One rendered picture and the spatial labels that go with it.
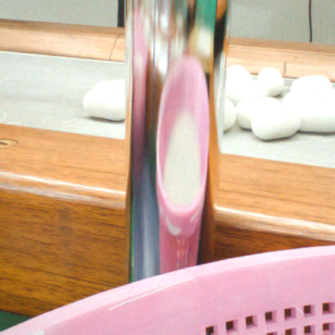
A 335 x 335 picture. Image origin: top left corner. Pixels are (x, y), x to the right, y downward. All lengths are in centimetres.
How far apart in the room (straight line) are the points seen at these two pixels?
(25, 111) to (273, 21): 210
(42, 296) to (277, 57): 38
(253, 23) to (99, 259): 227
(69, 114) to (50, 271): 17
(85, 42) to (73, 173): 40
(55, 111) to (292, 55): 26
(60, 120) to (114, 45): 24
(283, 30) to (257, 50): 188
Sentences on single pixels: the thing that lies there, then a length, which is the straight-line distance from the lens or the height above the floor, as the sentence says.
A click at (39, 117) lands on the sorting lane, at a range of 32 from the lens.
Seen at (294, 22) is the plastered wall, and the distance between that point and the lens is 238.
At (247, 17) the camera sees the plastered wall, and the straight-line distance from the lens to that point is 240.
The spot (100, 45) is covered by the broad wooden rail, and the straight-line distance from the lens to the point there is 55.
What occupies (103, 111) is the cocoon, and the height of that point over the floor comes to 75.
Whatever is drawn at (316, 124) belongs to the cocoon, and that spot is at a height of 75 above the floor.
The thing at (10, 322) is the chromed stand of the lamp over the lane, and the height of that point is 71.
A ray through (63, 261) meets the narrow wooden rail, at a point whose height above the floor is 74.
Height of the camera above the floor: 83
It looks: 22 degrees down
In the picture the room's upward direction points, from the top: 3 degrees clockwise
